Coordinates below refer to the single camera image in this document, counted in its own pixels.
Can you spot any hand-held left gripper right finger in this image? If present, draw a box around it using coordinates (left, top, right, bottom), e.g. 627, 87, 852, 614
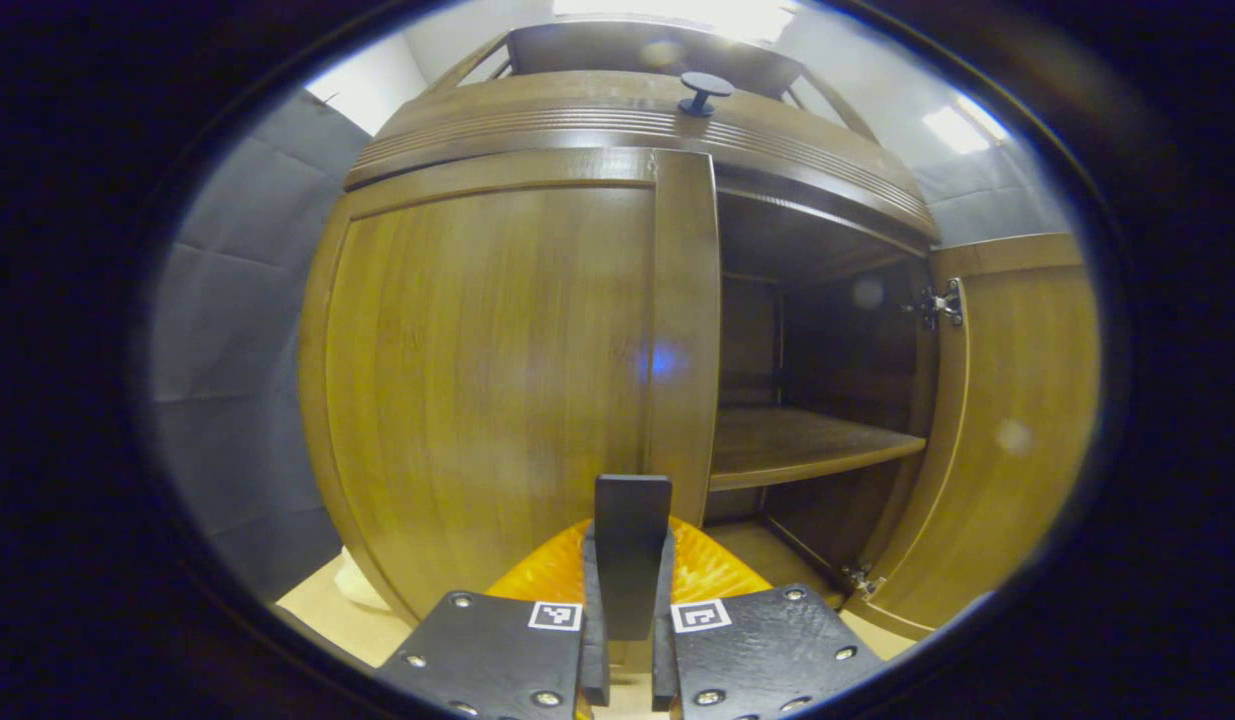
652, 515, 886, 720

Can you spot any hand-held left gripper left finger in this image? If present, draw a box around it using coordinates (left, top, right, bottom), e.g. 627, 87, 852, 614
375, 515, 610, 720

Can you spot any black door handle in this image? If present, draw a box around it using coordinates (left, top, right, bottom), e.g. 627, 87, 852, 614
594, 474, 673, 641

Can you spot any wooden door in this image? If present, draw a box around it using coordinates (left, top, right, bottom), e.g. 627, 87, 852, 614
299, 148, 723, 626
842, 232, 1101, 641

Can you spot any brown wooden shoe cabinet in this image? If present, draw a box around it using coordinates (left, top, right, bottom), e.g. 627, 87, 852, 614
343, 20, 940, 601

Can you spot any wooden inner shelf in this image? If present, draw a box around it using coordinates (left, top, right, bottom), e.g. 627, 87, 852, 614
710, 405, 928, 493

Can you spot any black round drawer knob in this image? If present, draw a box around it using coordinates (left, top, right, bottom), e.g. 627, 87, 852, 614
677, 72, 735, 118

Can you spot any small ceiling light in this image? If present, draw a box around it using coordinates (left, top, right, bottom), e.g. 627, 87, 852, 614
922, 95, 1008, 156

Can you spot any large ceiling light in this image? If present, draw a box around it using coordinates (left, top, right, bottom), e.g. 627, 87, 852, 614
552, 0, 798, 41

